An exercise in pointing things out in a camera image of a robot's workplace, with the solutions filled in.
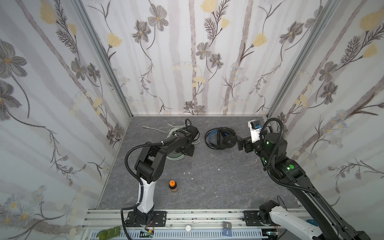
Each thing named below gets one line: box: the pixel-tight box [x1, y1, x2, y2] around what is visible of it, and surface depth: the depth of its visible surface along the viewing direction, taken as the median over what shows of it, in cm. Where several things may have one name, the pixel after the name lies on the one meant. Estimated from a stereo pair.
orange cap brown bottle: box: [168, 180, 178, 193], surface depth 79 cm
